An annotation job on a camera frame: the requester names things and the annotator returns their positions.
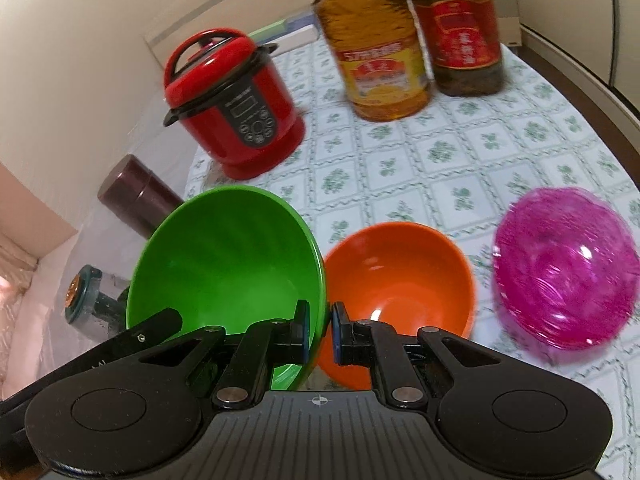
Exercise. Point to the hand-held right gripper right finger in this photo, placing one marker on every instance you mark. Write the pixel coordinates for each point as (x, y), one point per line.
(340, 332)

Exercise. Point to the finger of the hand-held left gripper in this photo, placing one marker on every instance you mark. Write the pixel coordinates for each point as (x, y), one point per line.
(125, 342)

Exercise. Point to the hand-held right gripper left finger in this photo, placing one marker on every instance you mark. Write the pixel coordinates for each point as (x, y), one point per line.
(301, 332)

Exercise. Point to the orange plastic bowl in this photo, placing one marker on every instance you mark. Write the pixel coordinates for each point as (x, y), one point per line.
(400, 270)

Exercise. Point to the large green plastic bowl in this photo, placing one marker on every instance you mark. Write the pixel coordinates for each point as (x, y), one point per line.
(225, 260)

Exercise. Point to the large pink plastic bowl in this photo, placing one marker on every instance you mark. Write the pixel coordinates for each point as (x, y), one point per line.
(560, 270)

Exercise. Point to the glass jar with dark lid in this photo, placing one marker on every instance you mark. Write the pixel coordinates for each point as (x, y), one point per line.
(100, 300)

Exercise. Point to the pink bedding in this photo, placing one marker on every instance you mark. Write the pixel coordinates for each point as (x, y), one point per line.
(25, 270)

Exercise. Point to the brown thermos cup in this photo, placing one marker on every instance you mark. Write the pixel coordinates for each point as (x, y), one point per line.
(135, 195)

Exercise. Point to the red electric pressure cooker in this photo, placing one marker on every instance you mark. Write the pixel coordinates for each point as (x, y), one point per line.
(235, 100)

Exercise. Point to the yellow-capped cooking oil bottle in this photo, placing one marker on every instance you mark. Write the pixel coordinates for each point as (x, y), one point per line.
(380, 50)

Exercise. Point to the red-label cooking oil bottle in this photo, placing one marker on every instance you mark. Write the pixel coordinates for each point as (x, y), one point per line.
(460, 35)

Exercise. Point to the white bedside cabinet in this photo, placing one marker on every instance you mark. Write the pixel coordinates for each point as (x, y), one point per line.
(507, 10)

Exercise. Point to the white sliding wardrobe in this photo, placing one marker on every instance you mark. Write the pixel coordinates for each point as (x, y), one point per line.
(575, 20)

